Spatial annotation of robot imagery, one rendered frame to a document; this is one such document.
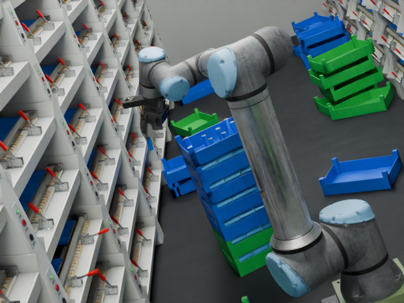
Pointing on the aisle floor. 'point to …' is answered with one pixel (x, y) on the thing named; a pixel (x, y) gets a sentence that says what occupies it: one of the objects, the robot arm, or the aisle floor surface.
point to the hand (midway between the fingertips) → (146, 135)
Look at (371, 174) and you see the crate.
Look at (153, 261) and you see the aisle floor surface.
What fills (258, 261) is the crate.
